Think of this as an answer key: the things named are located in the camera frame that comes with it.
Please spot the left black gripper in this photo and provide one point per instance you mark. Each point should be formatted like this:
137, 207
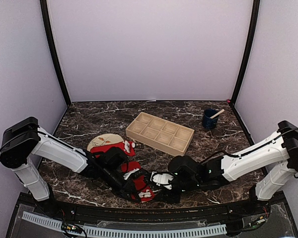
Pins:
125, 188

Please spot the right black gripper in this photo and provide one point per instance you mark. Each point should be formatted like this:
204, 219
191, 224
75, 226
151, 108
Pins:
167, 197

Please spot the red santa sock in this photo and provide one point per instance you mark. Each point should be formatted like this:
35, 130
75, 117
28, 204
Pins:
145, 192
126, 146

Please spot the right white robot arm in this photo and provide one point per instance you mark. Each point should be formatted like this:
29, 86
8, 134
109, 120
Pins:
280, 148

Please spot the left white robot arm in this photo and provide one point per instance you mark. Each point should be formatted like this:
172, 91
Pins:
28, 138

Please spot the round painted wooden plate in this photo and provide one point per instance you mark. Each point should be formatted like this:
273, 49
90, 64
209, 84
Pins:
104, 139

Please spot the wooden compartment tray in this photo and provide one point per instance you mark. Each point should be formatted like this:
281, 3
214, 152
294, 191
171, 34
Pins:
160, 134

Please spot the dark blue enamel mug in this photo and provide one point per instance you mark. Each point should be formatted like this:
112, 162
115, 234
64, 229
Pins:
208, 122

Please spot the wooden stick in mug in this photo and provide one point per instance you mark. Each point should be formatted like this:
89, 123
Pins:
217, 114

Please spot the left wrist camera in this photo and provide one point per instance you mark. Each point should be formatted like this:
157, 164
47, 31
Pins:
136, 174

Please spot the white slotted cable duct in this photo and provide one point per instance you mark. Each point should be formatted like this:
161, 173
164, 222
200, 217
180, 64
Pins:
108, 229

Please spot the black front table rail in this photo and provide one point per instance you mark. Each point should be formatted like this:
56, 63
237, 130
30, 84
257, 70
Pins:
77, 212

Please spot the left black frame post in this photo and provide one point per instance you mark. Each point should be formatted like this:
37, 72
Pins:
53, 51

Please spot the black frame post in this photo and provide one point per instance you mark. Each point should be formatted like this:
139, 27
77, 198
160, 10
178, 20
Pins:
247, 52
53, 51

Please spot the right black frame post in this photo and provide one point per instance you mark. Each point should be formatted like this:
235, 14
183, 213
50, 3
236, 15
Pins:
247, 52

